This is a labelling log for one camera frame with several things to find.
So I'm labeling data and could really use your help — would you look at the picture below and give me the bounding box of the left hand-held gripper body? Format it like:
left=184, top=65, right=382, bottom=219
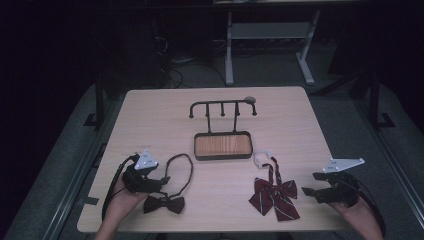
left=121, top=149, right=161, bottom=194

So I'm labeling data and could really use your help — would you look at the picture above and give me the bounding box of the person's left hand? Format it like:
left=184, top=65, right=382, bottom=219
left=109, top=183, right=148, bottom=218

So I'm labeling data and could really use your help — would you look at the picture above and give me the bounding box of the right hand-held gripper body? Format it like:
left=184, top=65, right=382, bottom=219
left=322, top=157, right=366, bottom=208

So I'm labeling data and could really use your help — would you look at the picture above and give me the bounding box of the right hand-held gripper black cable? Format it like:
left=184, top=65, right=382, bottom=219
left=349, top=179, right=388, bottom=238

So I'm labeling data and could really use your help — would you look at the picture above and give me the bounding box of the hand-held gripper black cable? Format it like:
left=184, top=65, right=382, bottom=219
left=349, top=179, right=388, bottom=238
left=100, top=153, right=141, bottom=223

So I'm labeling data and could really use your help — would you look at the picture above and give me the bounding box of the person's right hand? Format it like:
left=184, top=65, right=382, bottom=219
left=328, top=201, right=374, bottom=229

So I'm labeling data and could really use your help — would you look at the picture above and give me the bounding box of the grey metal rail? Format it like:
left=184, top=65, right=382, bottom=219
left=41, top=96, right=129, bottom=240
left=353, top=96, right=424, bottom=221

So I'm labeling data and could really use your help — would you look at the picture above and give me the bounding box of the red striped bow tie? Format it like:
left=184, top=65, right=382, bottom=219
left=248, top=150, right=301, bottom=222

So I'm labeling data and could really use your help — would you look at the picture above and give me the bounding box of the dark brown bow tie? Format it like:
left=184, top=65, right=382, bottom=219
left=143, top=153, right=194, bottom=215

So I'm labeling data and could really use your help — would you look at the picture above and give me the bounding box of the left hand-held gripper black cable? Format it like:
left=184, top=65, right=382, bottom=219
left=100, top=153, right=141, bottom=223

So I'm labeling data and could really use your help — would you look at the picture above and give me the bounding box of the black metal stand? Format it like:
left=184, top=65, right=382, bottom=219
left=366, top=66, right=396, bottom=129
left=83, top=74, right=108, bottom=129

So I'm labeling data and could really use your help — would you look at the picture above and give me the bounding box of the black rack with wooden tray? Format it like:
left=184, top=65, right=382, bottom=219
left=188, top=96, right=258, bottom=162

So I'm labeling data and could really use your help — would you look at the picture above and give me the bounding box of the grey tape strip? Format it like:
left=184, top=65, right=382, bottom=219
left=78, top=196, right=100, bottom=206

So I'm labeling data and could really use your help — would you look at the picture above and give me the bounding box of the white metal desk frame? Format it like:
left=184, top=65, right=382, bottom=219
left=213, top=0, right=364, bottom=86

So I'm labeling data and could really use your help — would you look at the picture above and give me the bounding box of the black floor cable bundle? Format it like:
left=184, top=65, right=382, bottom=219
left=151, top=19, right=228, bottom=89

